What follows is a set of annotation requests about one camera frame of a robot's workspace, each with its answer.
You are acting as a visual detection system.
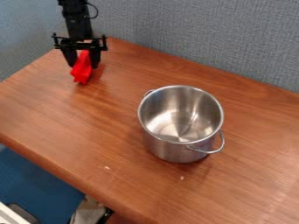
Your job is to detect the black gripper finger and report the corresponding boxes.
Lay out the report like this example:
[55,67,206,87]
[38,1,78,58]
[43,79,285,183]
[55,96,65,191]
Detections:
[89,49,101,69]
[62,49,78,67]

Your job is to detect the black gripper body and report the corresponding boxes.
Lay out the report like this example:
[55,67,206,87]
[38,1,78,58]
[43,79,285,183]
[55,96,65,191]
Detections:
[51,20,109,51]

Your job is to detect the red plastic block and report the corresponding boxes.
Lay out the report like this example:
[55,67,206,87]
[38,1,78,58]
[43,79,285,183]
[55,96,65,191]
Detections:
[70,50,93,84]

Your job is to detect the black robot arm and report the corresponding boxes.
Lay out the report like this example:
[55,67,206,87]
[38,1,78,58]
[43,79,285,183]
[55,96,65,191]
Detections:
[51,0,109,69]

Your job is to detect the stainless steel pot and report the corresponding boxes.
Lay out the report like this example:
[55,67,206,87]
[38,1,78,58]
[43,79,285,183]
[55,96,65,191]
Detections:
[137,85,226,164]

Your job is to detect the white and black floor object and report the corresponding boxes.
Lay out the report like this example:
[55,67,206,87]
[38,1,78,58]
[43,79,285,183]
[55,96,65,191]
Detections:
[0,202,41,224]

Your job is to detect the grey table leg bracket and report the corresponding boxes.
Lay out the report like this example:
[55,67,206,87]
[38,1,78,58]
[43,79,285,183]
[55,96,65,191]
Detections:
[69,195,114,224]

